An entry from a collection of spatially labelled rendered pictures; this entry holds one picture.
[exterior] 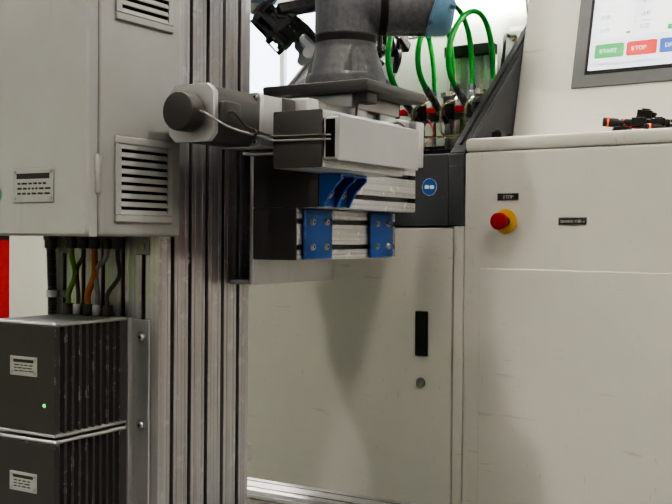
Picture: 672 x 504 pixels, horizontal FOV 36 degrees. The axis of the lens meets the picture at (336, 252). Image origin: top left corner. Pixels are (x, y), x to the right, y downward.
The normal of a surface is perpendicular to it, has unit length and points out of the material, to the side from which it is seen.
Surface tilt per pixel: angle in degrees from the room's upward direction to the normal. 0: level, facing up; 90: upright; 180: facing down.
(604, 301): 90
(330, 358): 90
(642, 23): 76
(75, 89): 90
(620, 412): 90
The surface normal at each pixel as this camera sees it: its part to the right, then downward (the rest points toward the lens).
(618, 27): -0.57, -0.23
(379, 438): -0.58, 0.00
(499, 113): 0.81, 0.02
